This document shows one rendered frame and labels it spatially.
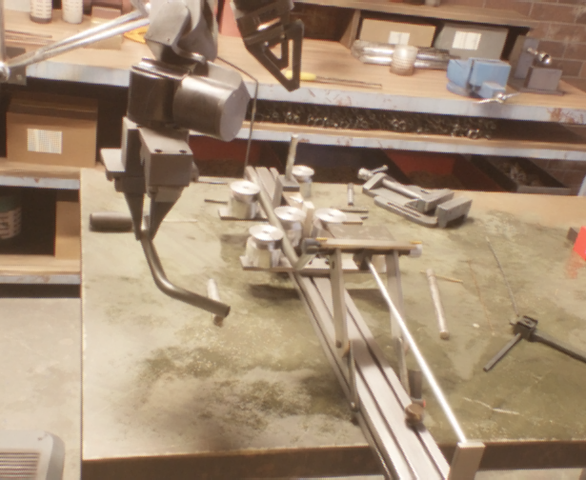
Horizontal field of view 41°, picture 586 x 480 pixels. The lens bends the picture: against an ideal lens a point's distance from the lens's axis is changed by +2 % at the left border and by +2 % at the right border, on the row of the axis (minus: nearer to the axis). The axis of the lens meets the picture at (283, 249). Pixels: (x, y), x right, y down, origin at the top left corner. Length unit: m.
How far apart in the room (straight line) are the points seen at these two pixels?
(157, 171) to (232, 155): 2.30
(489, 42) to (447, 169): 0.54
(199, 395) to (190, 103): 0.34
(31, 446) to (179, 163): 1.10
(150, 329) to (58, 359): 1.46
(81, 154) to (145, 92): 1.74
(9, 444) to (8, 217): 1.16
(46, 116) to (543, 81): 1.75
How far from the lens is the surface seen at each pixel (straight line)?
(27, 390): 2.36
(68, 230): 2.70
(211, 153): 3.06
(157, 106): 0.84
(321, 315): 1.05
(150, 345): 1.00
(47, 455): 1.77
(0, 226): 2.79
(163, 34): 0.86
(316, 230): 1.20
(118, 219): 1.26
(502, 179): 3.14
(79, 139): 2.56
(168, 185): 0.79
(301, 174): 1.47
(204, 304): 0.80
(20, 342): 2.55
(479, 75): 2.69
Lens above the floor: 1.45
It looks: 26 degrees down
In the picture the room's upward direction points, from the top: 10 degrees clockwise
